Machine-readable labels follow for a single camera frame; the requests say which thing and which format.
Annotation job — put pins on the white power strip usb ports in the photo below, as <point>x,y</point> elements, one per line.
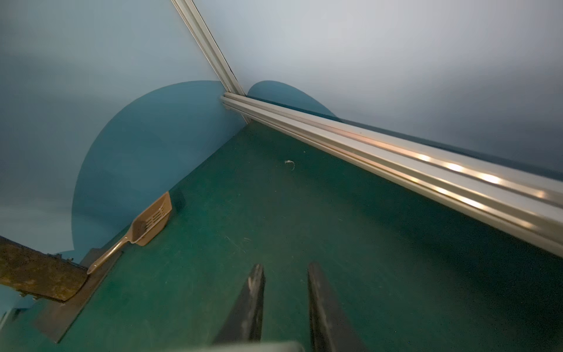
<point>287,346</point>

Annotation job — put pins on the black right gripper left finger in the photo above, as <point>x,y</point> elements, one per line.
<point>244,322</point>

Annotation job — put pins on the black slotted spatula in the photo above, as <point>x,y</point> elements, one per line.
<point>142,230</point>

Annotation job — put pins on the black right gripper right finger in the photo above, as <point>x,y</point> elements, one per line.
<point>330,330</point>

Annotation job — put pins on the pink cherry blossom tree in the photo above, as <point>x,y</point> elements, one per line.
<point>41,275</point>

